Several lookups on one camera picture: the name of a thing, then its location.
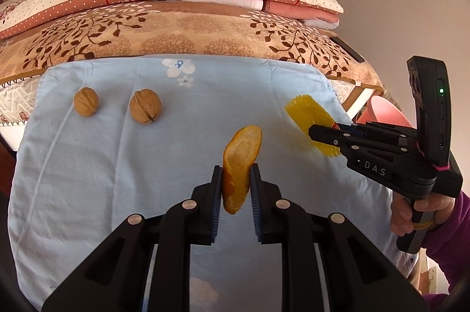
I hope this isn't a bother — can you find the small orange peel piece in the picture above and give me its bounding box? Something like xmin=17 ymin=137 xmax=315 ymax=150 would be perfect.
xmin=222 ymin=125 xmax=262 ymax=215

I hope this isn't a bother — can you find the yellow foam fruit net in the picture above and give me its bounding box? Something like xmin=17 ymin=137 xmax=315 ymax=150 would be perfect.
xmin=284 ymin=94 xmax=338 ymax=136

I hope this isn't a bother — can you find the purple right sleeve forearm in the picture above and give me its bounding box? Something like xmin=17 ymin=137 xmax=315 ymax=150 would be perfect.
xmin=422 ymin=192 xmax=469 ymax=292

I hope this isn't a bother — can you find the pink plastic trash bin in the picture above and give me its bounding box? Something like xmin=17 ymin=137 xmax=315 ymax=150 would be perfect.
xmin=356 ymin=95 xmax=413 ymax=128

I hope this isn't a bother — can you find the right hand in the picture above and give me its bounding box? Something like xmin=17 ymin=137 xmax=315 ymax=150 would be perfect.
xmin=390 ymin=190 xmax=457 ymax=238

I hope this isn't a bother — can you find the black smartphone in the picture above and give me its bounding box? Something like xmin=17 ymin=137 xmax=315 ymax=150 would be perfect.
xmin=330 ymin=37 xmax=365 ymax=64

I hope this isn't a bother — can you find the right brown walnut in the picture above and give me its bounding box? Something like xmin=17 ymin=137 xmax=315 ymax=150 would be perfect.
xmin=129 ymin=88 xmax=162 ymax=124

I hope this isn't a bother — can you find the brown walnut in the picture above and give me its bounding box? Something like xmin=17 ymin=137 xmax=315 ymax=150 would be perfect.
xmin=129 ymin=88 xmax=162 ymax=124
xmin=73 ymin=87 xmax=99 ymax=117

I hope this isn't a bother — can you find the light blue floral cloth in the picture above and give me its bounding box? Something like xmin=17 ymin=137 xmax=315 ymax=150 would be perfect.
xmin=8 ymin=56 xmax=416 ymax=307

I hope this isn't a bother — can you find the left brown walnut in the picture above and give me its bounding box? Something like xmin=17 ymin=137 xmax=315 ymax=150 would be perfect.
xmin=73 ymin=87 xmax=99 ymax=117

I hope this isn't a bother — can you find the brown leaf pattern blanket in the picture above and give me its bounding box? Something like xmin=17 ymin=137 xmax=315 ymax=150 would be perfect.
xmin=1 ymin=1 xmax=383 ymax=90

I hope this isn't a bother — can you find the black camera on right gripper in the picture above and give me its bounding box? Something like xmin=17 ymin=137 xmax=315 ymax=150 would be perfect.
xmin=407 ymin=56 xmax=452 ymax=170

